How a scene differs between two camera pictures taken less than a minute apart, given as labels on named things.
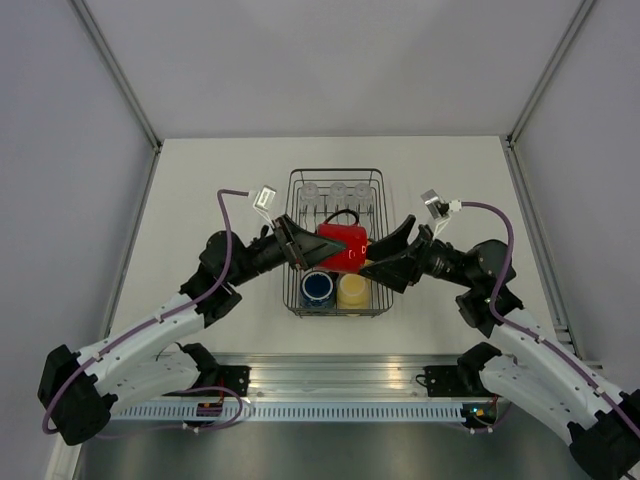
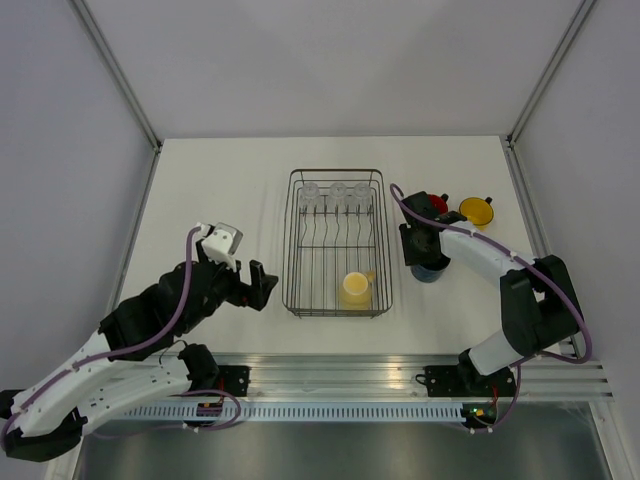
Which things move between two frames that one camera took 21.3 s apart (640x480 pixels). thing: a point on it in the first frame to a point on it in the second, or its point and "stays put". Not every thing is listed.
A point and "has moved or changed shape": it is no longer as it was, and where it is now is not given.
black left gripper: [307, 247] to [254, 295]
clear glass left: [309, 202] stays put
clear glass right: [362, 200] stays put
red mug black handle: [352, 236] has moved or changed shape
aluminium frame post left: [116, 73] stays put
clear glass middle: [337, 199] stays put
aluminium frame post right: [509, 140] stays put
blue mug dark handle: [317, 290] has moved or changed shape
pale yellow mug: [354, 291] stays put
